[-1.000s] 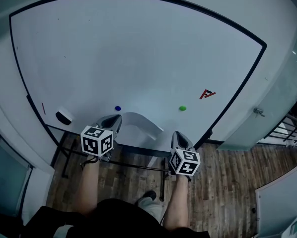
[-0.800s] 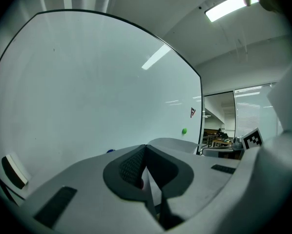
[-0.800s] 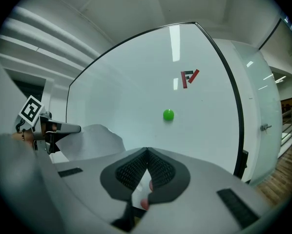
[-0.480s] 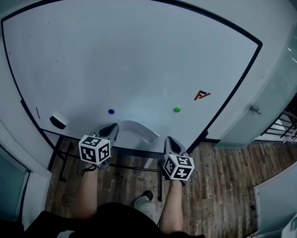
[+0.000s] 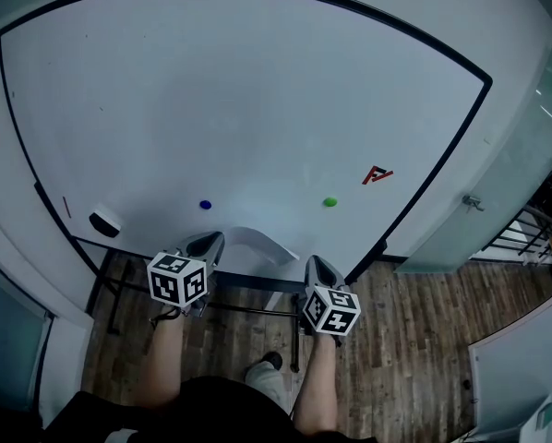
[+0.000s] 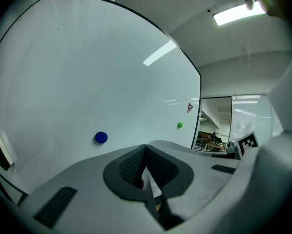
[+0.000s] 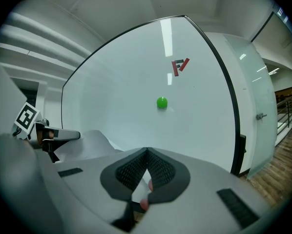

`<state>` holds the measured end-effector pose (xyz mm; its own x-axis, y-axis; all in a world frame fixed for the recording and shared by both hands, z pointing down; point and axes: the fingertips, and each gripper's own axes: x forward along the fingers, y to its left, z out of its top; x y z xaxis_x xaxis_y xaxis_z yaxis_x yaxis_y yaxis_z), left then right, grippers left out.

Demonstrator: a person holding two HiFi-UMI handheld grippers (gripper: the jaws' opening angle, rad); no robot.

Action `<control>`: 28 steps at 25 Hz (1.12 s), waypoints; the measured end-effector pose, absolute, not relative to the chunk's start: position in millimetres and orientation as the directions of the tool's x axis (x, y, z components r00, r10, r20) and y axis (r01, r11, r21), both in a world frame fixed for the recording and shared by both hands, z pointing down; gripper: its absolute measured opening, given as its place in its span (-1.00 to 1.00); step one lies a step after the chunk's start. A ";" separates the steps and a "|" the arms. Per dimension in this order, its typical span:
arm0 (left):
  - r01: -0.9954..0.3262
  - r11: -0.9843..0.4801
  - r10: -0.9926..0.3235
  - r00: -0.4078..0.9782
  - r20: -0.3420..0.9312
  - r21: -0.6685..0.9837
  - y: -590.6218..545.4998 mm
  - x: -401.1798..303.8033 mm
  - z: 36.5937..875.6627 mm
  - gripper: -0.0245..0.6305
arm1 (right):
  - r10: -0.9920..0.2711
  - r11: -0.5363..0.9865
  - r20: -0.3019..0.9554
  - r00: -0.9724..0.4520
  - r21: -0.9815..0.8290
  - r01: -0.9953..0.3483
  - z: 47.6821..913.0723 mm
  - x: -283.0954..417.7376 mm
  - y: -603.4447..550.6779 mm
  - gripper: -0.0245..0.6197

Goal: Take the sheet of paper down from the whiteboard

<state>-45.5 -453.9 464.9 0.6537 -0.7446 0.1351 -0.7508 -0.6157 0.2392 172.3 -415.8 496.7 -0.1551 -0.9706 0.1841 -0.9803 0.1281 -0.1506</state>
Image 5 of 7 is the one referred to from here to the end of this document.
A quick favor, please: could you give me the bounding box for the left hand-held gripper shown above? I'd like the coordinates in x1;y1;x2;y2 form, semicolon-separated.
146;231;226;317

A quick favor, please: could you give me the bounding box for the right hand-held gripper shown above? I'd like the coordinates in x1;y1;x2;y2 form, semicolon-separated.
302;255;361;336

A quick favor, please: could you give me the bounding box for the white paper sheet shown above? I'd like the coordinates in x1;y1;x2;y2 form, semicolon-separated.
227;226;300;267

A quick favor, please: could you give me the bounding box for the black-framed whiteboard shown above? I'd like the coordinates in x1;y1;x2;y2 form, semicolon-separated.
0;0;493;373

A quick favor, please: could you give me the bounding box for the person's left forearm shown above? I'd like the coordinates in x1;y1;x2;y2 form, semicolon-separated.
141;310;186;394

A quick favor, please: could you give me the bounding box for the person's right forearm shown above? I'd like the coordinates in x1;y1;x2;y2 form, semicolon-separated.
294;332;340;437

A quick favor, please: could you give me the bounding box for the black whiteboard eraser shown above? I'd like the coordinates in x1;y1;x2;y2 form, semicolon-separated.
89;209;122;238

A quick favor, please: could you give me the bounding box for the person's black shoe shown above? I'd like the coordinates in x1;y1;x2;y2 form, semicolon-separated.
260;351;284;372

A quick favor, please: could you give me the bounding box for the red and black angular magnet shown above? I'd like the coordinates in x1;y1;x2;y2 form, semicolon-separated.
361;165;394;186

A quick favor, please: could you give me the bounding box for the person's grey trouser leg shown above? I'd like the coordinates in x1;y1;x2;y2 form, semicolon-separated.
244;361;291;414

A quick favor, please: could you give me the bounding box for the person's black shirt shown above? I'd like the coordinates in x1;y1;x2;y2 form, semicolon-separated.
42;376;346;443

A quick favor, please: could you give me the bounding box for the frosted glass door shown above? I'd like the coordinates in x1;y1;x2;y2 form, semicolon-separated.
393;39;552;276

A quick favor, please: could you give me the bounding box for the black stair railing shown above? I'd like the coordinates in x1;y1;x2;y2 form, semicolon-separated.
469;163;552;285

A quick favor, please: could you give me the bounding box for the dark-framed window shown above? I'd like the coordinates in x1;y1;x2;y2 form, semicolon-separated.
0;251;54;414

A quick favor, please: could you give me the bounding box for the white desk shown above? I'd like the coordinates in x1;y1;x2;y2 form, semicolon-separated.
478;394;552;443

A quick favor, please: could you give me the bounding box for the black wrist strap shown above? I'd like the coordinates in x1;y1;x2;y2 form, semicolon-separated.
150;305;185;327

